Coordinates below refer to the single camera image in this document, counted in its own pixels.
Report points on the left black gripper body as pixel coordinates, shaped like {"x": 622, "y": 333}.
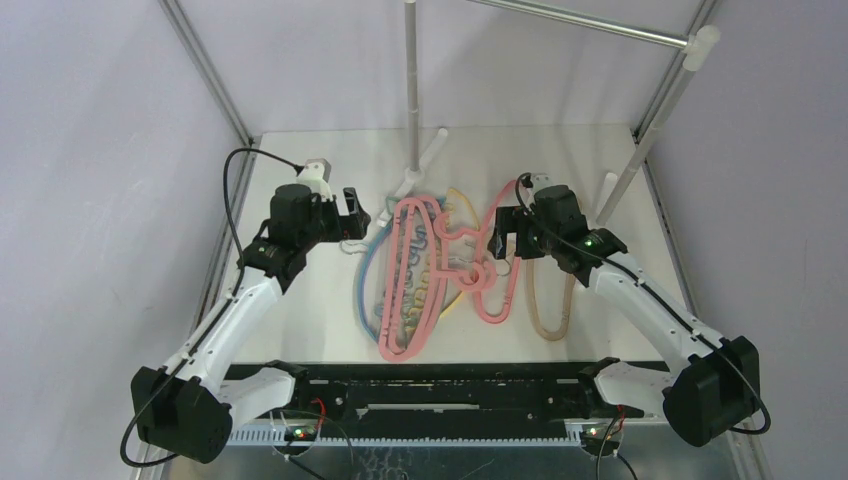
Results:
{"x": 326, "y": 225}

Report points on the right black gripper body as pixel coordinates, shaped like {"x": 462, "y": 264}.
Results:
{"x": 513, "y": 232}

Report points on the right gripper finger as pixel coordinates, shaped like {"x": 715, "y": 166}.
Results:
{"x": 498, "y": 245}
{"x": 506, "y": 220}

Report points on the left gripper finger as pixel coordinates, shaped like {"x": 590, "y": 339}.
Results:
{"x": 354, "y": 228}
{"x": 353, "y": 204}

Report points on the pink plastic hanger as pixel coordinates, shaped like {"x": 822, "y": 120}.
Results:
{"x": 492, "y": 304}
{"x": 468, "y": 267}
{"x": 413, "y": 294}

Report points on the yellow wavy wire hanger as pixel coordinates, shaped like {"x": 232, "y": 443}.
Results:
{"x": 456, "y": 204}

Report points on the beige plastic hanger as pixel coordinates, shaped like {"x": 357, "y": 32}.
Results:
{"x": 550, "y": 324}

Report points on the green wavy wire hanger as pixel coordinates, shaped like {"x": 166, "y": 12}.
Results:
{"x": 391, "y": 205}

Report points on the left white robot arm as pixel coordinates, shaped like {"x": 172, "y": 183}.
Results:
{"x": 187, "y": 406}

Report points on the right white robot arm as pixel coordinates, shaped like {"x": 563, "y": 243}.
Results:
{"x": 711, "y": 384}

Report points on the left circuit board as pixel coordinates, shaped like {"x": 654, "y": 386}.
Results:
{"x": 300, "y": 434}

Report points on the circuit board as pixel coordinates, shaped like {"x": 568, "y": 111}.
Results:
{"x": 593, "y": 442}
{"x": 300, "y": 434}

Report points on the right circuit board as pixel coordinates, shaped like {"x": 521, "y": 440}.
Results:
{"x": 593, "y": 442}

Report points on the silver clothes rack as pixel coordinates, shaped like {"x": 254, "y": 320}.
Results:
{"x": 546, "y": 64}

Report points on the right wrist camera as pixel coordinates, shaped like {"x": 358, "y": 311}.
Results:
{"x": 537, "y": 181}

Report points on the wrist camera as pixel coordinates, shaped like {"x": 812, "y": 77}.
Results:
{"x": 537, "y": 181}
{"x": 315, "y": 176}

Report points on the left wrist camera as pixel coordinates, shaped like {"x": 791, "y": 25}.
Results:
{"x": 315, "y": 176}

